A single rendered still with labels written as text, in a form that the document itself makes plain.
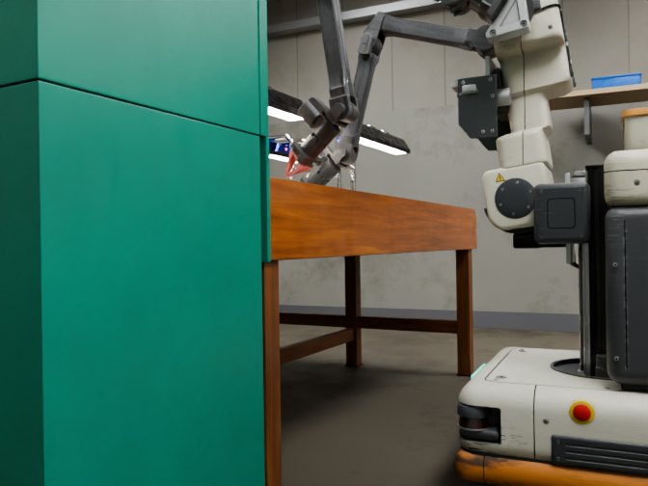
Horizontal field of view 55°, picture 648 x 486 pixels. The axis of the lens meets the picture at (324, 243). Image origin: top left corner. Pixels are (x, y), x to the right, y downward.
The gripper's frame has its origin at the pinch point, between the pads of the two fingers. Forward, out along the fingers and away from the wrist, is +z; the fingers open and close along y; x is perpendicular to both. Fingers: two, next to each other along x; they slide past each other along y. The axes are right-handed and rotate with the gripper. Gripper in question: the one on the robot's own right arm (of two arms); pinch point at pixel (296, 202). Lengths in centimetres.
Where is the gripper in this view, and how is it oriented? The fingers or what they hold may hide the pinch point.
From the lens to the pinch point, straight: 221.9
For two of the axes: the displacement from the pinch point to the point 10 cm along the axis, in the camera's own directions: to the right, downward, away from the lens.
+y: -4.8, 0.0, -8.8
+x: 5.4, 7.9, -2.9
